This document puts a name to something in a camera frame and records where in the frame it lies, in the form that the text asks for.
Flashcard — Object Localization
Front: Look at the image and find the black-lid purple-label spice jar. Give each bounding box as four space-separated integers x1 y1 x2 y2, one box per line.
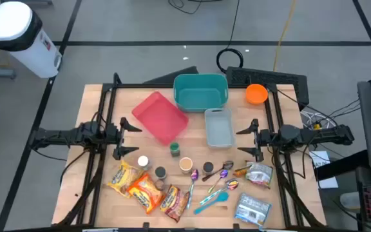
154 166 167 180

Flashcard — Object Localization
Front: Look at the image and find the pink plastic tray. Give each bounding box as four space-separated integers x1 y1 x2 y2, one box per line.
131 91 190 146

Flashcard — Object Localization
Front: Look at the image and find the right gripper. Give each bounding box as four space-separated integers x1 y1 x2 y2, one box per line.
236 119 272 162

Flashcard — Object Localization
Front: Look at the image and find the green-lid spice jar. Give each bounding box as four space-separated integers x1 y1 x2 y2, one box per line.
169 141 182 158

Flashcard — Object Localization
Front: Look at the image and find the black table frame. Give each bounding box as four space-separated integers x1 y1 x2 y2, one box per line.
52 72 327 232

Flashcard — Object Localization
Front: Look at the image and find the teal plastic bin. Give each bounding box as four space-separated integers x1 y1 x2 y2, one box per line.
173 73 230 113

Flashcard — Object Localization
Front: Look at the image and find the yellow cable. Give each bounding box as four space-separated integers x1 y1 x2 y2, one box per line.
272 0 298 72

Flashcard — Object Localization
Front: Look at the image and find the dark metal spoon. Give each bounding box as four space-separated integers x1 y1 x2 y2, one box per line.
201 160 234 182

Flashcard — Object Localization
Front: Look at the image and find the green-edged silver snack packet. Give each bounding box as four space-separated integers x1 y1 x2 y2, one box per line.
245 160 274 189

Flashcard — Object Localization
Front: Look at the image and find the grey plastic bin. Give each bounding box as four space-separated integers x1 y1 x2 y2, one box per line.
204 108 236 150

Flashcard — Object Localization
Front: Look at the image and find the black coiled cable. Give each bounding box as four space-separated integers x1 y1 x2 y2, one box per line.
216 0 245 74

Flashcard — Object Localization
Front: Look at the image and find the blue-edged silver snack packet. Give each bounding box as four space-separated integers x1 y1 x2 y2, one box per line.
234 192 272 227

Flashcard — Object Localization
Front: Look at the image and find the red ramen packet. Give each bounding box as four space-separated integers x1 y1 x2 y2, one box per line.
159 184 191 224

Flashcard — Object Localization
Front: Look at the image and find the white-lid spice jar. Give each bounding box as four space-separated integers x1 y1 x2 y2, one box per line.
137 155 153 171

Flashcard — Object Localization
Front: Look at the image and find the small black-lid spice jar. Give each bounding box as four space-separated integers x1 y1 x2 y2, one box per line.
202 161 215 175

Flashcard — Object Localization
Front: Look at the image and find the white paper sheet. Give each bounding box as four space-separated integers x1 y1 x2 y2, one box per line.
308 150 339 189

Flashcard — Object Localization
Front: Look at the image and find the white computer mouse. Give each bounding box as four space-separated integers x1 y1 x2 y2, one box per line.
339 191 363 210

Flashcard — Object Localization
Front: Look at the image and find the black desk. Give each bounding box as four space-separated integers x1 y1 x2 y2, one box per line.
313 148 371 232

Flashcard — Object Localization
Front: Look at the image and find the iridescent spoon teal-white handle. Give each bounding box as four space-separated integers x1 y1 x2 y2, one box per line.
199 179 240 206
186 168 200 210

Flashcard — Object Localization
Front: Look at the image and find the orange ramen packet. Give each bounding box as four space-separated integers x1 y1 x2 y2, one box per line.
126 173 167 215

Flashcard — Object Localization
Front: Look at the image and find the black flat panel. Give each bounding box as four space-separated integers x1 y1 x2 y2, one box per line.
142 65 200 85

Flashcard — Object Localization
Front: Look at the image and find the white trash can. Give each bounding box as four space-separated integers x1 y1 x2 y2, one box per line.
0 1 63 79

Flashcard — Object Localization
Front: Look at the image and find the black floor cable loop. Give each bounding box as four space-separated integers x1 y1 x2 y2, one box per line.
167 0 224 15

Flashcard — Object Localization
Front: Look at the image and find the teal plastic spoon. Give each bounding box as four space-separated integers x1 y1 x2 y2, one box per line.
193 191 230 215

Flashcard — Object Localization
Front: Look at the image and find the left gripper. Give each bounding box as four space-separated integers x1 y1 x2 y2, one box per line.
105 117 143 161

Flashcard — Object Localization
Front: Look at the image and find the orange plastic bowl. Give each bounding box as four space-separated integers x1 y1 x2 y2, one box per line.
245 83 269 106

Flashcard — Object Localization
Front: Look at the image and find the tan-lid spice jar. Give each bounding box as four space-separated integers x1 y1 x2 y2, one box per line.
178 157 194 175

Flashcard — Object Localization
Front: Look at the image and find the white cable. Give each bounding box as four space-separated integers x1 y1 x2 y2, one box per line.
300 109 338 130

